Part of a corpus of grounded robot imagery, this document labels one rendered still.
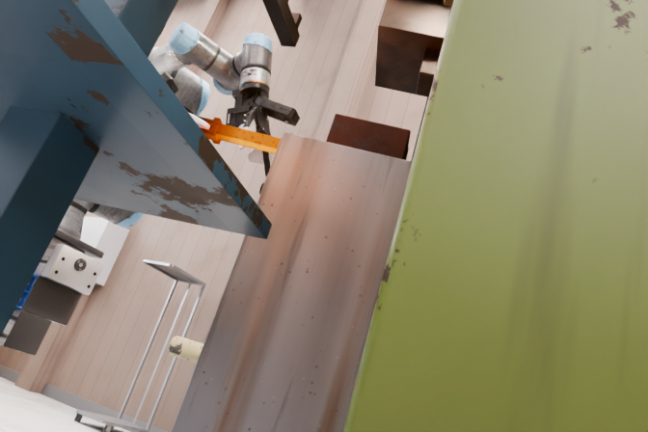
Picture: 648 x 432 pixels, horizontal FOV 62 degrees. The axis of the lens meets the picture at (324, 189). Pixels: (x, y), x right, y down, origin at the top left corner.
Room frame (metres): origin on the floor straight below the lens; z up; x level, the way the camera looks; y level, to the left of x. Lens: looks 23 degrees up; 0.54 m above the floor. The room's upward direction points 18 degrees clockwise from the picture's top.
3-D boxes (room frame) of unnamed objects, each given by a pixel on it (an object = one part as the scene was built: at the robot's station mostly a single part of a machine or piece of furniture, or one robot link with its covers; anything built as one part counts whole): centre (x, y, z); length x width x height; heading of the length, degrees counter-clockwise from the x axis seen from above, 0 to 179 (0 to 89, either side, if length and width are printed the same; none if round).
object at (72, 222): (1.58, 0.70, 0.87); 0.15 x 0.15 x 0.10
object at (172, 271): (5.56, 1.18, 0.77); 0.57 x 0.47 x 1.54; 144
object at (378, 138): (0.76, -0.05, 0.95); 0.12 x 0.09 x 0.07; 80
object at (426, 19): (0.90, -0.23, 1.32); 0.42 x 0.20 x 0.10; 80
